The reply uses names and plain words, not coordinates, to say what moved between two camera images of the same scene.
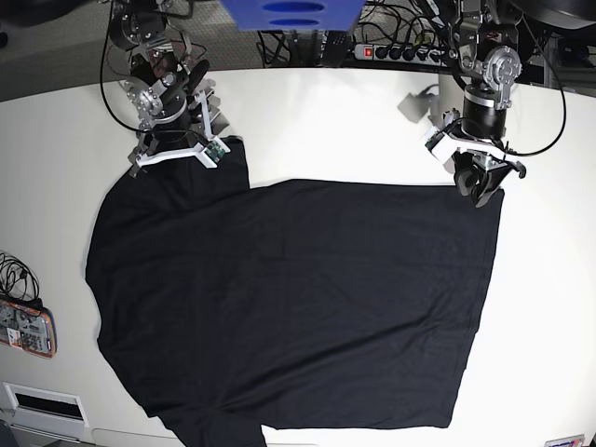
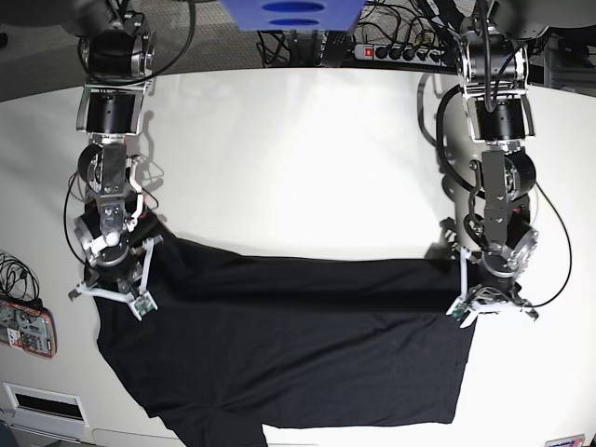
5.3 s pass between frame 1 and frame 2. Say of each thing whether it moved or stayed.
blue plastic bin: stayed
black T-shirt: moved
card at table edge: stayed
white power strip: stayed
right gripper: moved
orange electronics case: stayed
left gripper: moved
